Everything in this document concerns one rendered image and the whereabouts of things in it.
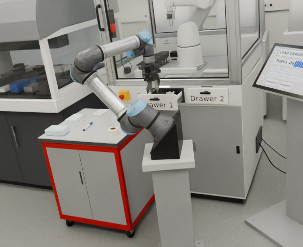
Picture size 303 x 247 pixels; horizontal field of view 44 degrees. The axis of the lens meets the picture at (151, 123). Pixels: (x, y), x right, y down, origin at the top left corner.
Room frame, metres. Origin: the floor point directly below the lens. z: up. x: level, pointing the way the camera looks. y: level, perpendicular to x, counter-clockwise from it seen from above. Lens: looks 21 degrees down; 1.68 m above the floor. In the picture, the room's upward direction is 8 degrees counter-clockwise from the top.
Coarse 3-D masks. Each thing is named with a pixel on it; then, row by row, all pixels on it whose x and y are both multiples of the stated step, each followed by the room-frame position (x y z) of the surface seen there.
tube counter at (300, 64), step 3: (291, 60) 2.15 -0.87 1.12; (294, 60) 2.14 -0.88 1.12; (297, 60) 2.12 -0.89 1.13; (291, 63) 2.14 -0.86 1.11; (294, 63) 2.12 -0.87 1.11; (297, 63) 2.11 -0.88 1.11; (300, 63) 2.09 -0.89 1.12; (291, 66) 2.13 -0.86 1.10; (294, 66) 2.11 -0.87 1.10; (297, 66) 2.09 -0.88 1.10; (300, 66) 2.08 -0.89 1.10
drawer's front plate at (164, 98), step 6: (138, 96) 2.53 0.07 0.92; (144, 96) 2.51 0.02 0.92; (150, 96) 2.49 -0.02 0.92; (156, 96) 2.47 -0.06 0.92; (162, 96) 2.45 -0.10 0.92; (168, 96) 2.43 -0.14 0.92; (174, 96) 2.41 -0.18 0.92; (150, 102) 2.49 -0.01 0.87; (156, 102) 2.47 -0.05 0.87; (162, 102) 2.45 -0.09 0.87; (168, 102) 2.43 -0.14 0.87; (174, 102) 2.41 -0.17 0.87; (156, 108) 2.47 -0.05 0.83; (162, 108) 2.45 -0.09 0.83; (168, 108) 2.43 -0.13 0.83; (174, 108) 2.41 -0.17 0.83
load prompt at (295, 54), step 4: (280, 48) 2.29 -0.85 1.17; (280, 52) 2.26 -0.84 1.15; (284, 52) 2.24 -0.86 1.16; (288, 52) 2.21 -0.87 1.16; (292, 52) 2.19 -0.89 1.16; (296, 52) 2.17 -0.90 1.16; (300, 52) 2.14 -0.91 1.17; (284, 56) 2.22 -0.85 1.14; (288, 56) 2.19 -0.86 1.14; (292, 56) 2.17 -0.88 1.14; (296, 56) 2.15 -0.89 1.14; (300, 56) 2.12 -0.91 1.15
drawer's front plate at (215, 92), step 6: (186, 90) 2.52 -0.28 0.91; (192, 90) 2.50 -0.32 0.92; (198, 90) 2.48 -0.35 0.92; (204, 90) 2.47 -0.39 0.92; (210, 90) 2.45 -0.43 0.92; (216, 90) 2.43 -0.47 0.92; (222, 90) 2.41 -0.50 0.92; (198, 96) 2.49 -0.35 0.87; (204, 96) 2.47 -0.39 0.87; (210, 96) 2.45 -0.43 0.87; (216, 96) 2.43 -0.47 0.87; (192, 102) 2.51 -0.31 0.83; (198, 102) 2.49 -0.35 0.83; (204, 102) 2.47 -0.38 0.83; (210, 102) 2.45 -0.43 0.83; (216, 102) 2.43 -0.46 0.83; (222, 102) 2.41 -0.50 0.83; (228, 102) 2.40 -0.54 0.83
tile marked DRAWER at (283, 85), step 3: (282, 81) 2.10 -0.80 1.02; (285, 81) 2.09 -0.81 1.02; (282, 84) 2.09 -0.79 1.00; (285, 84) 2.07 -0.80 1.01; (288, 84) 2.05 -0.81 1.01; (291, 84) 2.04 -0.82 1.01; (279, 87) 2.09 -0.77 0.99; (282, 87) 2.07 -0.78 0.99; (285, 87) 2.06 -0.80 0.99; (288, 87) 2.04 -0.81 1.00; (291, 87) 2.02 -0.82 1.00
